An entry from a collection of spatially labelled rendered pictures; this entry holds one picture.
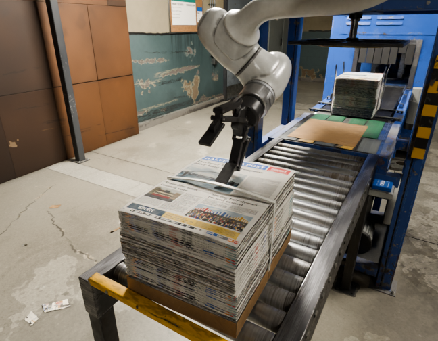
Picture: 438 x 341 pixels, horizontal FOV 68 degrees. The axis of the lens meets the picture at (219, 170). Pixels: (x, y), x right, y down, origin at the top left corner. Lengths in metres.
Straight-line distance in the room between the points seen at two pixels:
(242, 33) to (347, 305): 1.58
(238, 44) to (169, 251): 0.52
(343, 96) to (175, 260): 2.05
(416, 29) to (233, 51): 3.28
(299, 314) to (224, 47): 0.66
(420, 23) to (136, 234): 3.67
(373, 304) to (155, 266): 1.55
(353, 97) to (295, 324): 1.95
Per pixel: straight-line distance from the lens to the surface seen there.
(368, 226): 2.24
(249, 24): 0.85
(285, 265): 0.95
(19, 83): 3.72
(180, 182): 0.82
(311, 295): 0.86
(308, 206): 1.22
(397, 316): 2.09
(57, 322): 2.02
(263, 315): 0.81
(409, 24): 4.04
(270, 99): 0.87
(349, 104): 2.54
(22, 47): 3.74
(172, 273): 0.72
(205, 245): 0.63
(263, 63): 0.90
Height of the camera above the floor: 1.39
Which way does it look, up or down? 24 degrees down
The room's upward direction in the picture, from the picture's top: straight up
